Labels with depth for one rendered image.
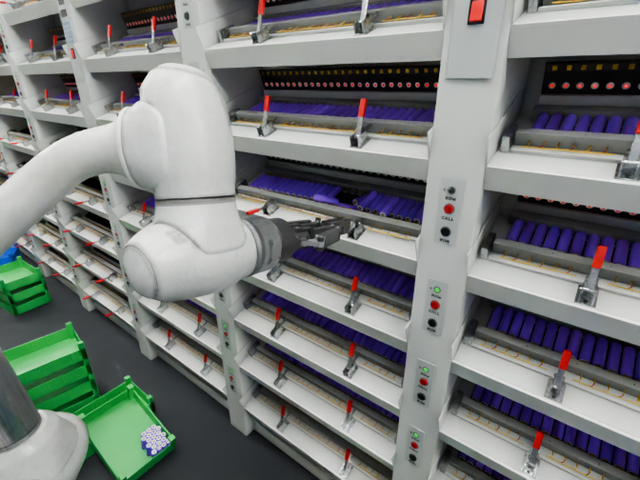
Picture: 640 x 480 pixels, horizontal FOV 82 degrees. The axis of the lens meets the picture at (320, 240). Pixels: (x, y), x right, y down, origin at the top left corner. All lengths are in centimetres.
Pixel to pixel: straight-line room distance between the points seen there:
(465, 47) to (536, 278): 40
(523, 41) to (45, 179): 66
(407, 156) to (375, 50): 20
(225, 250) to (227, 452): 122
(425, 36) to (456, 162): 21
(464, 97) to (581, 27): 16
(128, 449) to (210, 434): 29
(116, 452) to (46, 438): 63
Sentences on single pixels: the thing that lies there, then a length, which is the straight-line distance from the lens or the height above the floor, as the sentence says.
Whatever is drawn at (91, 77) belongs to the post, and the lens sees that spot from 168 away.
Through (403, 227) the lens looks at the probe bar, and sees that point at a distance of 80.
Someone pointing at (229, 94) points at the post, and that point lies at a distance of 110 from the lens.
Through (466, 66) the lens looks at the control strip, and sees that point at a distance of 66.
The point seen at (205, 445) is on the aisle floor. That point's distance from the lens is 167.
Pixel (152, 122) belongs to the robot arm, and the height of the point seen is 123.
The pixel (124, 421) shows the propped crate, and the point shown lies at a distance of 176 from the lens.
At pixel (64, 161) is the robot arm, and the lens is 55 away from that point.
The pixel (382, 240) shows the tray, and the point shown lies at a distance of 80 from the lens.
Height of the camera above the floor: 127
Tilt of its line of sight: 23 degrees down
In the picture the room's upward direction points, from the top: straight up
